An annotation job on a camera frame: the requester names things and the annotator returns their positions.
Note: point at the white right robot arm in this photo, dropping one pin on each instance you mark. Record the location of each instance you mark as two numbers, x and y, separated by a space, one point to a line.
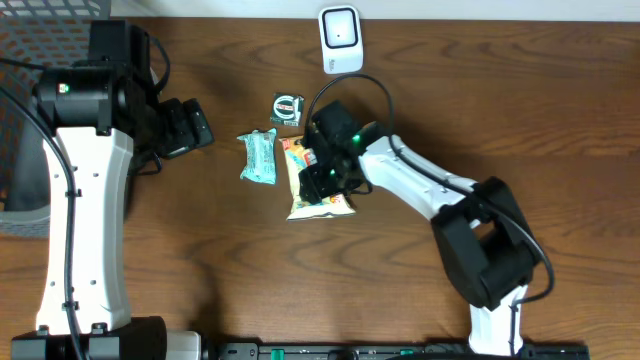
487 250

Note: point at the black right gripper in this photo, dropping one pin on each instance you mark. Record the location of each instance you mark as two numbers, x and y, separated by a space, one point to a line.
311 191

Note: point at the dark grey mesh basket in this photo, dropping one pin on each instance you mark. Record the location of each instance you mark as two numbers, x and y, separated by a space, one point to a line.
52 33

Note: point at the green Zam-Buk tin box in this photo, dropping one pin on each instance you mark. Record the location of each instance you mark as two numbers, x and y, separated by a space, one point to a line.
287 109

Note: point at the pale green wet wipes pack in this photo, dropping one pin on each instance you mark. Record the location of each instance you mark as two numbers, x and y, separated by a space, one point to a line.
261 164

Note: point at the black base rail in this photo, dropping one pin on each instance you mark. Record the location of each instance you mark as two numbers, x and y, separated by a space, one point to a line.
428 351

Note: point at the white barcode scanner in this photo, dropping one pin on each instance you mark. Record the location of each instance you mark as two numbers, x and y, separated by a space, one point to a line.
341 39

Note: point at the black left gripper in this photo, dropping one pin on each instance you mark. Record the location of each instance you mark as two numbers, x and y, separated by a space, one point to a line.
185 138

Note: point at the yellow snack bag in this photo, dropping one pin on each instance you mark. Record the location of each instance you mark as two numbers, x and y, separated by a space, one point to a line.
298 158

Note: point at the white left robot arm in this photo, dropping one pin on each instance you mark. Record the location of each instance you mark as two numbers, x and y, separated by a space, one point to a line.
102 122

